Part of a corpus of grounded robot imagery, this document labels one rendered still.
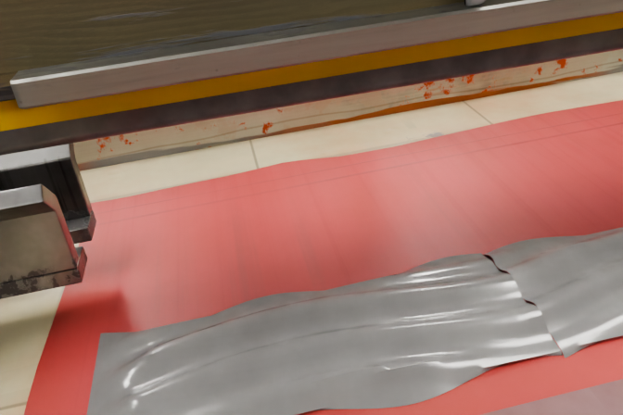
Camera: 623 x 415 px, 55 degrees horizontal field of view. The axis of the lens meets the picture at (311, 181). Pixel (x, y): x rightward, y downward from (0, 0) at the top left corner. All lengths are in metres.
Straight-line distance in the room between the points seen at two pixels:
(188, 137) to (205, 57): 0.23
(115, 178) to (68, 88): 0.21
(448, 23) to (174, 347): 0.17
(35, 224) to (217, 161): 0.17
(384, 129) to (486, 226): 0.14
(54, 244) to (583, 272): 0.23
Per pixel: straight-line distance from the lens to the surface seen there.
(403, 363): 0.24
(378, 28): 0.22
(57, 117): 0.25
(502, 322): 0.25
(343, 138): 0.42
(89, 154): 0.45
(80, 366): 0.28
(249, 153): 0.42
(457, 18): 0.23
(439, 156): 0.39
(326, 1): 0.23
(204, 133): 0.44
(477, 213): 0.33
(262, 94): 0.24
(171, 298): 0.30
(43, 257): 0.28
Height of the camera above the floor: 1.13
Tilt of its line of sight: 28 degrees down
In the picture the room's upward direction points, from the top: 7 degrees counter-clockwise
